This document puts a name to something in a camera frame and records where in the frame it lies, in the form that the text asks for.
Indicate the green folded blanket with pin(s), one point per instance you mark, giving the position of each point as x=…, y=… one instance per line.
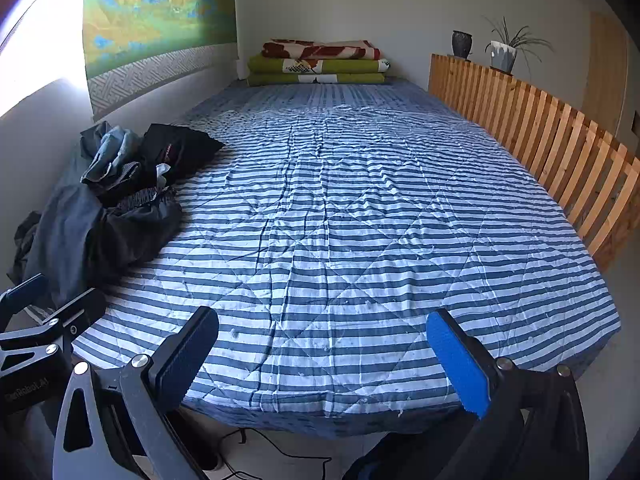
x=270, y=67

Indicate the light blue jeans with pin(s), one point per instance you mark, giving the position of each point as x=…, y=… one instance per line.
x=117, y=145

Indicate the red white folded blanket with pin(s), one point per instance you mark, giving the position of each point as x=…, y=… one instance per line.
x=320, y=50

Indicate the light wooden door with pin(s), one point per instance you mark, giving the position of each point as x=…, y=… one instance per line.
x=605, y=70

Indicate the dark blue pants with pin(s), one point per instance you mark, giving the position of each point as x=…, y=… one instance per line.
x=70, y=240

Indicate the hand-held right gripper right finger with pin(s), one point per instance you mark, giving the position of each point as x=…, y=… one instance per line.
x=457, y=360

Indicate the landscape wall poster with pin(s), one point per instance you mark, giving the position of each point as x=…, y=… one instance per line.
x=150, y=10

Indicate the wooden slat bed rail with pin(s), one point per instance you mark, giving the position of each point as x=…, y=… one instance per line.
x=525, y=110

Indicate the blue white striped bed quilt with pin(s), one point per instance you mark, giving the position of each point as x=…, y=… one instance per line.
x=350, y=210

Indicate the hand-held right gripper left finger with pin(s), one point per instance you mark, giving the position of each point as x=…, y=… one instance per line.
x=185, y=355

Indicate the bright window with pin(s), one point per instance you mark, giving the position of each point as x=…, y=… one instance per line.
x=35, y=35

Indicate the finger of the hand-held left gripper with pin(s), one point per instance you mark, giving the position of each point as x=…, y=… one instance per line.
x=22, y=292
x=80, y=307

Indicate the potted plant in white pot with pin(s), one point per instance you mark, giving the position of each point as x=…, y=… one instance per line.
x=502, y=57

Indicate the dark ceramic pot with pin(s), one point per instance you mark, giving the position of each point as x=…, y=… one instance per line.
x=461, y=44

